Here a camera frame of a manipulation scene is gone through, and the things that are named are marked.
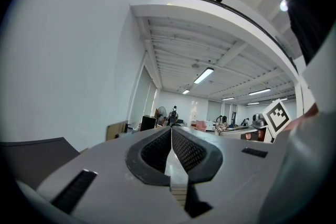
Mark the brown cardboard box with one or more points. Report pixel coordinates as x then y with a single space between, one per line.
116 131

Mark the grey dome-shaped device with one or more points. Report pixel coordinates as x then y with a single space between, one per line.
258 120

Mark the person's right forearm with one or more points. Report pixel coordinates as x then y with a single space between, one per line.
311 112

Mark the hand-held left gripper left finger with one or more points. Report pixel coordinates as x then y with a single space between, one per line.
110 173

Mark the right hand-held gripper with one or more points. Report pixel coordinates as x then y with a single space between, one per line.
277 118

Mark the long ceiling light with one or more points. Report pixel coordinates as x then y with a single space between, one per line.
259 91
203 75
186 91
228 98

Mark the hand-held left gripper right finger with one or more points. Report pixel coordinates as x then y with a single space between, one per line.
236 165

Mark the pink chair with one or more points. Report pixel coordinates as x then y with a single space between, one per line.
201 125

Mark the black cabinet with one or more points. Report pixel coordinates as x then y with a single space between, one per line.
148 122

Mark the dark grey panel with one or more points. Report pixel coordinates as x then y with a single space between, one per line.
31 157

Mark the black standing fan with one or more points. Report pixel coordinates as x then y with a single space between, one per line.
161 112

